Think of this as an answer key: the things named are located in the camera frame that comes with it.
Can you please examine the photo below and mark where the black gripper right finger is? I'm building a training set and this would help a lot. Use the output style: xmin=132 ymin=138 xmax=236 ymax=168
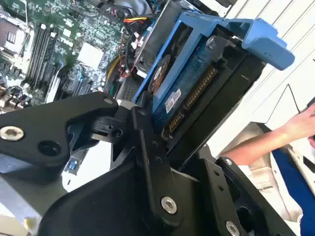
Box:
xmin=198 ymin=147 xmax=297 ymax=236

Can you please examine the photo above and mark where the person's bare hand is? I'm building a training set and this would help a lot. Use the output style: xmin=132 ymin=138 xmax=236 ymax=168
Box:
xmin=285 ymin=102 xmax=315 ymax=148

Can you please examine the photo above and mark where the hard disk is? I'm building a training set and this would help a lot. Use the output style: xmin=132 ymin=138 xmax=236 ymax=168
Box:
xmin=132 ymin=11 xmax=296 ymax=173

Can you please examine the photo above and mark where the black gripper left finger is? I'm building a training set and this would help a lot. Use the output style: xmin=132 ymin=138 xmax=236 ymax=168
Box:
xmin=0 ymin=91 xmax=185 ymax=229

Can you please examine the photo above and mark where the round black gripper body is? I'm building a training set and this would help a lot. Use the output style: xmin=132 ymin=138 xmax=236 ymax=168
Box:
xmin=36 ymin=161 xmax=223 ymax=236

